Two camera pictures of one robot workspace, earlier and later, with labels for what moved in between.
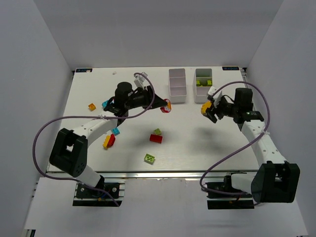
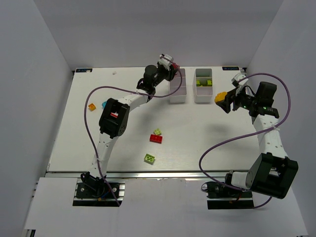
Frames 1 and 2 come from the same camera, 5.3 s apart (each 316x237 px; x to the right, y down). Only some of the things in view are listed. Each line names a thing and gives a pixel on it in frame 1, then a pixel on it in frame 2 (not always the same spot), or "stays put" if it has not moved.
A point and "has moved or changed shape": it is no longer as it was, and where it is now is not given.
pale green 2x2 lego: x=157 y=131 stays put
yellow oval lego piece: x=205 y=106 has moved or changed shape
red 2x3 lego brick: x=156 y=138 stays put
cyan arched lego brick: x=104 y=103 stays put
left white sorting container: x=177 y=88 stays put
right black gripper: x=216 y=111 → x=232 y=99
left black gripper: x=150 y=96 → x=169 y=74
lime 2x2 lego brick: x=149 y=158 stays put
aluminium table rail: x=57 y=175 stays put
